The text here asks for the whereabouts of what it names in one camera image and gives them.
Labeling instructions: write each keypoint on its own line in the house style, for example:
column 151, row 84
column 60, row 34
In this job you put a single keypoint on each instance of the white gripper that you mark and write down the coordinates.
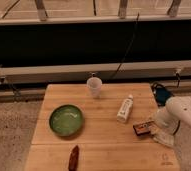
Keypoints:
column 165, row 121

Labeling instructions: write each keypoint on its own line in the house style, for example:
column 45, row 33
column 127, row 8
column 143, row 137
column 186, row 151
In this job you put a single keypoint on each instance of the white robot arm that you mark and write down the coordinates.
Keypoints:
column 177, row 108

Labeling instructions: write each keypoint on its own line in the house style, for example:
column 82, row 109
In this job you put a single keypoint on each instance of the blue and black device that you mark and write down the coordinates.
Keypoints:
column 161, row 93

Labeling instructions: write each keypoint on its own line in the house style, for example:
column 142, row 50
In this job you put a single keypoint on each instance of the white lying bottle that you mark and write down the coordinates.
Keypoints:
column 125, row 109

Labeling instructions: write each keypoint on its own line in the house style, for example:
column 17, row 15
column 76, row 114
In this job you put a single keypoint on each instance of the translucent plastic cup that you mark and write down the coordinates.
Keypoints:
column 94, row 86

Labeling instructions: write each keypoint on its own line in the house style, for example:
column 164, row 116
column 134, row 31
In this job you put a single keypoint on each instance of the green bowl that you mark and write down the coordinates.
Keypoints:
column 66, row 120

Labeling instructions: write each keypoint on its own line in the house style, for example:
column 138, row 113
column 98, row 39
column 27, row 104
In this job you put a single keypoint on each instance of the brown wooden stick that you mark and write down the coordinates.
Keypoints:
column 73, row 160

